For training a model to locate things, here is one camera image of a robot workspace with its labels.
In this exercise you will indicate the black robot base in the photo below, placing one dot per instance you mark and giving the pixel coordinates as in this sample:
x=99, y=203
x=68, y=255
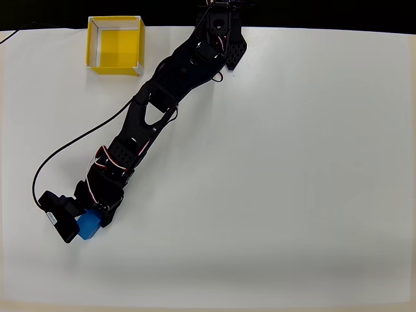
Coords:
x=235, y=53

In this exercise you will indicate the blue block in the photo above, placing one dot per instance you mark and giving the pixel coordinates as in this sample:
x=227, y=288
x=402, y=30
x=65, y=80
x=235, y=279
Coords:
x=88, y=227

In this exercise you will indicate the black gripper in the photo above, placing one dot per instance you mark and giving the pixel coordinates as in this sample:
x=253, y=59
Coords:
x=104, y=207

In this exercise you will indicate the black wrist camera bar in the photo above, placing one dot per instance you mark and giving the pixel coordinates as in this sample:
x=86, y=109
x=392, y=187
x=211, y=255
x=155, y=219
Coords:
x=61, y=221

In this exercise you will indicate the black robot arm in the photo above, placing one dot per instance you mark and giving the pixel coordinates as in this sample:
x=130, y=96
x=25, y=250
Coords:
x=175, y=74

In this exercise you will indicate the yellow open box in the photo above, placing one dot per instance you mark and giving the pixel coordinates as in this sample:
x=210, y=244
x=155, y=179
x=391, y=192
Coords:
x=120, y=48

